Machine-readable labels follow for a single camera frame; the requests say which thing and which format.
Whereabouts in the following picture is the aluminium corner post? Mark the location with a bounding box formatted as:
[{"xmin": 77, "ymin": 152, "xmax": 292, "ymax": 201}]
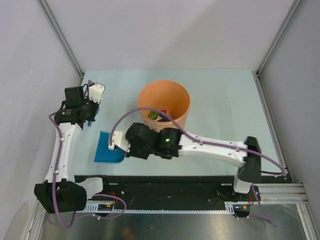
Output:
[
  {"xmin": 256, "ymin": 0, "xmax": 305, "ymax": 76},
  {"xmin": 36, "ymin": 0, "xmax": 84, "ymax": 80}
]

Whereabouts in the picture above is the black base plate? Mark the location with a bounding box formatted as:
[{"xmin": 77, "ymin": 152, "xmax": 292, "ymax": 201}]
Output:
[{"xmin": 74, "ymin": 174, "xmax": 262, "ymax": 211}]

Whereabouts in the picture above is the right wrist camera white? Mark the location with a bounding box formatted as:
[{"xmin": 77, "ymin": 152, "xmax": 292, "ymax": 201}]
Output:
[{"xmin": 108, "ymin": 131, "xmax": 131, "ymax": 153}]

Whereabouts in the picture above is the aluminium frame rail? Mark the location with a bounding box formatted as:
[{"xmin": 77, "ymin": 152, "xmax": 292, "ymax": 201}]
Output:
[{"xmin": 256, "ymin": 183, "xmax": 309, "ymax": 205}]

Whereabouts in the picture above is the right aluminium corner post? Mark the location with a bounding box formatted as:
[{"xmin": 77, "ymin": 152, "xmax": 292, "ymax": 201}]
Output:
[{"xmin": 256, "ymin": 0, "xmax": 305, "ymax": 76}]

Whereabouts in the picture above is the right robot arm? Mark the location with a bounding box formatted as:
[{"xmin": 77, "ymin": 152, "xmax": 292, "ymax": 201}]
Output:
[{"xmin": 124, "ymin": 123, "xmax": 262, "ymax": 201}]

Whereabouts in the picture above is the blue plastic dustpan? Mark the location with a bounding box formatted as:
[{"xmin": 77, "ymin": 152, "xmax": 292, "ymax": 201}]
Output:
[{"xmin": 94, "ymin": 131, "xmax": 125, "ymax": 164}]

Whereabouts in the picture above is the blue hand brush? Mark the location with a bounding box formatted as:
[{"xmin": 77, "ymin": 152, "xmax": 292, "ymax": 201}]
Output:
[{"xmin": 87, "ymin": 106, "xmax": 100, "ymax": 127}]

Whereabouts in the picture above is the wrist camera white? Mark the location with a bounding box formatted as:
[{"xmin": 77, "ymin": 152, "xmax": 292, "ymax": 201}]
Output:
[
  {"xmin": 108, "ymin": 131, "xmax": 131, "ymax": 153},
  {"xmin": 88, "ymin": 82, "xmax": 106, "ymax": 105}
]

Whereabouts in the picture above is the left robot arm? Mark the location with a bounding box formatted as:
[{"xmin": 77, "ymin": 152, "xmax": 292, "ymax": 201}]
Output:
[{"xmin": 34, "ymin": 83, "xmax": 111, "ymax": 214}]

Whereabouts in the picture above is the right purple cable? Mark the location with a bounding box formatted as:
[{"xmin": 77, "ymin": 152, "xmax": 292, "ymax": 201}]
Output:
[{"xmin": 108, "ymin": 107, "xmax": 288, "ymax": 228}]

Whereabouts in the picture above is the white cable duct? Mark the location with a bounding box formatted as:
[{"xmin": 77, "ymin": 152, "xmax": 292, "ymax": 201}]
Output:
[{"xmin": 84, "ymin": 201, "xmax": 236, "ymax": 215}]

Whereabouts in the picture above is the left aluminium corner post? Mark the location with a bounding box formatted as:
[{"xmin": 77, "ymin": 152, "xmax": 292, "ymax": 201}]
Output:
[{"xmin": 36, "ymin": 0, "xmax": 84, "ymax": 80}]

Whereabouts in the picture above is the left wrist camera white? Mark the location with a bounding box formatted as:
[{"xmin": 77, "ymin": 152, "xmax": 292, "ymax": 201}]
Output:
[{"xmin": 88, "ymin": 82, "xmax": 106, "ymax": 105}]

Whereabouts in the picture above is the orange plastic bucket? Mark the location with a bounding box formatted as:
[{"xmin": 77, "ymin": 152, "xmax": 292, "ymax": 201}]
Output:
[{"xmin": 137, "ymin": 80, "xmax": 191, "ymax": 128}]

